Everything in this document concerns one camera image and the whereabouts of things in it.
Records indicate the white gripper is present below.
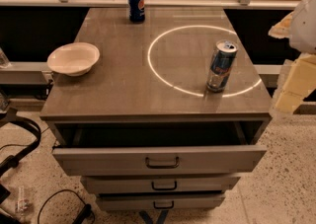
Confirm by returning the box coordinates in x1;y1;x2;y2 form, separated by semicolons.
268;0;316;113

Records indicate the white bowl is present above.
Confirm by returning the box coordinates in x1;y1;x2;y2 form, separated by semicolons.
47;42;100;76

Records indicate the redbull can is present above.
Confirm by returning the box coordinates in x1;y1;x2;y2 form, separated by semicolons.
206;39;238;93

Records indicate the blue pepsi can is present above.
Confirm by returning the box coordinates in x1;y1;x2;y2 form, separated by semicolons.
128;0;145;23

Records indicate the black floor cable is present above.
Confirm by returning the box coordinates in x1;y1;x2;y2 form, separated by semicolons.
37;188;96;224

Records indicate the bottom drawer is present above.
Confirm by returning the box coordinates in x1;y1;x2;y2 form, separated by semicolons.
96;191;225;211

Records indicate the grey drawer cabinet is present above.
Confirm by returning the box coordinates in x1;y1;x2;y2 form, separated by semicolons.
39;6;274;212

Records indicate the black strap on floor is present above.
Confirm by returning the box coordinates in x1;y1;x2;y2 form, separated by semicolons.
0;108;42;178

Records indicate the drawer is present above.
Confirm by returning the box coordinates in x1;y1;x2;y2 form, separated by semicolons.
96;191;225;211
53;127;266;176
81;174;241;194

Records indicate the clear plastic bottle on floor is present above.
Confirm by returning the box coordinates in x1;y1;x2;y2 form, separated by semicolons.
16;186;29;214

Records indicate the top drawer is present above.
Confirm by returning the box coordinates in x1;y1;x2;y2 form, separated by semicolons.
53;127;266;176

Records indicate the middle drawer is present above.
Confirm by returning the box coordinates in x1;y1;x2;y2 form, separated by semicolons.
81;174;241;194

